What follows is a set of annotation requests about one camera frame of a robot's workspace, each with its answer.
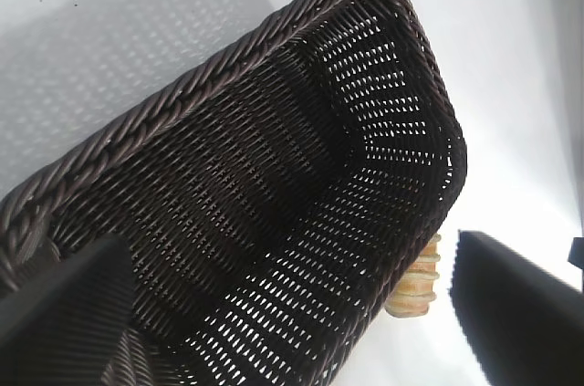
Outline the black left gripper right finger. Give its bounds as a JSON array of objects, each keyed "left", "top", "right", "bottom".
[{"left": 449, "top": 229, "right": 584, "bottom": 386}]

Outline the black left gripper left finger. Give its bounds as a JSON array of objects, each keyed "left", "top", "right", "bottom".
[{"left": 0, "top": 235, "right": 135, "bottom": 386}]

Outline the long striped bread roll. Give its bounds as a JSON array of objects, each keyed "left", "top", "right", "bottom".
[{"left": 382, "top": 233, "right": 443, "bottom": 318}]

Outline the dark brown wicker basket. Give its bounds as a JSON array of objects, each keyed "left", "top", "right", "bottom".
[{"left": 0, "top": 0, "right": 469, "bottom": 386}]

